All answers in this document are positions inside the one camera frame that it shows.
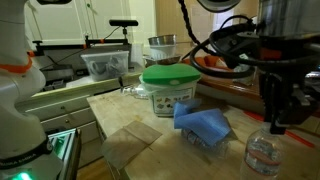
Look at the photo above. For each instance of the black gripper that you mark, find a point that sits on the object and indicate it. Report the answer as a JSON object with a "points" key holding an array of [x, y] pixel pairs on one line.
{"points": [[280, 93]]}

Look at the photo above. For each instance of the clear plastic water bottle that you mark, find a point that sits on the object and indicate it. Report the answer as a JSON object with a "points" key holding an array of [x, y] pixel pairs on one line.
{"points": [[261, 156]]}

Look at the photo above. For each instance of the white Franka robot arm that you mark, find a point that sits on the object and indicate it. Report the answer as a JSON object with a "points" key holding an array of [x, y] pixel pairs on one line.
{"points": [[16, 116]]}

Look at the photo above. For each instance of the crumpled clear plastic bottle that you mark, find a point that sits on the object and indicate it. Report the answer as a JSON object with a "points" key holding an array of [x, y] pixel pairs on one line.
{"points": [[220, 150]]}

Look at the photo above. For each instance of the clear glass bottle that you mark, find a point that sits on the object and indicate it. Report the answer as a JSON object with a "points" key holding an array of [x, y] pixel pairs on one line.
{"points": [[135, 91]]}

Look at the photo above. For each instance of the green-topped plastic snack bag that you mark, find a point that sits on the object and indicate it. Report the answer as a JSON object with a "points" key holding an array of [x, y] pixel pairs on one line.
{"points": [[245, 76]]}

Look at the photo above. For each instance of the dark wooden side table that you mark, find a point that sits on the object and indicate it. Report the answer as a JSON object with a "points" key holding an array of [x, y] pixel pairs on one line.
{"points": [[226, 86]]}

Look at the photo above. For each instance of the blue cloth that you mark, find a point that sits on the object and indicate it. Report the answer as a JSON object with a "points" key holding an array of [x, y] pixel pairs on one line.
{"points": [[203, 123]]}

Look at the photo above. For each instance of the white compost bin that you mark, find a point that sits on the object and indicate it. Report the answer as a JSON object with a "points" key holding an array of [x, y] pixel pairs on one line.
{"points": [[170, 100]]}

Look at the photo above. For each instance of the green round bin lid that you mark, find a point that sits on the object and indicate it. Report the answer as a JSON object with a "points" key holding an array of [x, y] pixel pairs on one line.
{"points": [[171, 74]]}

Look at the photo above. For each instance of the wide steel bowl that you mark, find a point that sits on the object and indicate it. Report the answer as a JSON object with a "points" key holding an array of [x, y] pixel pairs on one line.
{"points": [[165, 60]]}

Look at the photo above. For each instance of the white ribbed bowl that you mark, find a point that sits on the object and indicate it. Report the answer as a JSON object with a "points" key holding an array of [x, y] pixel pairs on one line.
{"points": [[163, 51]]}

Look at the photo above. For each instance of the clear plastic storage box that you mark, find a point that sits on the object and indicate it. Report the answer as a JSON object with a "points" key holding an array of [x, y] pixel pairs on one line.
{"points": [[105, 65]]}

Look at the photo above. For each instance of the cream drawer cabinet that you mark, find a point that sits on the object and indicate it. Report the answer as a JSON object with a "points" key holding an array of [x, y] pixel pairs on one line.
{"points": [[66, 113]]}

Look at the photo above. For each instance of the black bar camera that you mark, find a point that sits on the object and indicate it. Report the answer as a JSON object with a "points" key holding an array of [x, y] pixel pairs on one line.
{"points": [[123, 22]]}

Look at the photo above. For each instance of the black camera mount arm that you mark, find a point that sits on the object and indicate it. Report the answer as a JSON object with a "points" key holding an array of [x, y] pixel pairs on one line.
{"points": [[100, 41]]}

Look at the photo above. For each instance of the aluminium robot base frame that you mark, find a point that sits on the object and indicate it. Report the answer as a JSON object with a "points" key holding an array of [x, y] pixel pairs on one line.
{"points": [[65, 146]]}

